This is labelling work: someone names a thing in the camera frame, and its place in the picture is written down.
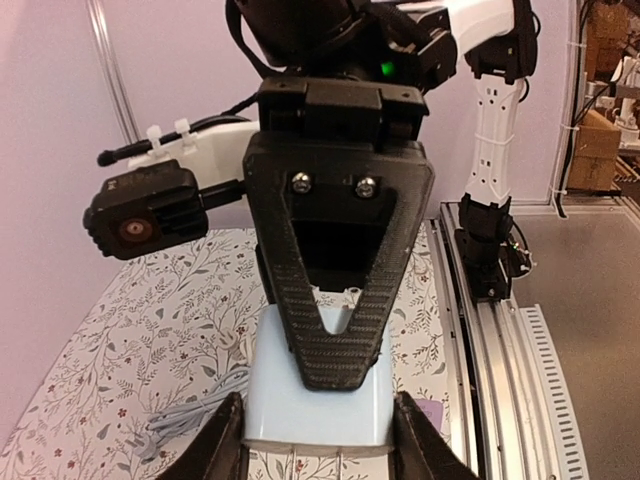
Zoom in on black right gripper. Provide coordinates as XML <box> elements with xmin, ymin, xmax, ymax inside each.
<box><xmin>241</xmin><ymin>75</ymin><xmax>435</xmax><ymax>394</ymax></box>

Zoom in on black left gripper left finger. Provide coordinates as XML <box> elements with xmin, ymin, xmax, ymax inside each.
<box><xmin>158</xmin><ymin>392</ymin><xmax>249</xmax><ymax>480</ymax></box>

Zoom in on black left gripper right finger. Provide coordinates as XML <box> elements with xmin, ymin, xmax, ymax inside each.
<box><xmin>388</xmin><ymin>391</ymin><xmax>478</xmax><ymax>480</ymax></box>

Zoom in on purple power strip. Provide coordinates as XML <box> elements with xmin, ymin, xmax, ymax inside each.
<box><xmin>416</xmin><ymin>398</ymin><xmax>444</xmax><ymax>435</ymax></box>

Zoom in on light blue plug adapter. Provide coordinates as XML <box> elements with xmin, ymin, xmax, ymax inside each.
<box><xmin>243</xmin><ymin>305</ymin><xmax>394</xmax><ymax>457</ymax></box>

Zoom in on floral patterned table mat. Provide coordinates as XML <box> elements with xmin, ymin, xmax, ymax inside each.
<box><xmin>1</xmin><ymin>224</ymin><xmax>465</xmax><ymax>479</ymax></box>

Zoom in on aluminium front rail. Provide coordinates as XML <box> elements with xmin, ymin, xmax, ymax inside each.
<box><xmin>431</xmin><ymin>203</ymin><xmax>589</xmax><ymax>479</ymax></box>

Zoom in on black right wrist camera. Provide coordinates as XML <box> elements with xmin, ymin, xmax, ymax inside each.
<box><xmin>82</xmin><ymin>117</ymin><xmax>251</xmax><ymax>260</ymax></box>

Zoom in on left aluminium frame post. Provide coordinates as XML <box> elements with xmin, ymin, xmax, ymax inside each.
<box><xmin>85</xmin><ymin>0</ymin><xmax>141</xmax><ymax>143</ymax></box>

